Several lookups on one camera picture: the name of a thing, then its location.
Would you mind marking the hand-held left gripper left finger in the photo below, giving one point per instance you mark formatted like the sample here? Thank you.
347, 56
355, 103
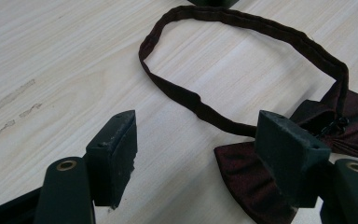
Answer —
113, 161

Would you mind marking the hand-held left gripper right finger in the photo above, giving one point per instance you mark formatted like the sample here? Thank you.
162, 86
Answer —
289, 161

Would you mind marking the dark red bow tie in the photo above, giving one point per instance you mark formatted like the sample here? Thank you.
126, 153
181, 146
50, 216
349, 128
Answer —
245, 177

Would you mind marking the dark object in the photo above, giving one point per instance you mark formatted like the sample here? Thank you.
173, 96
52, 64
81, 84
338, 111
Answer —
213, 2

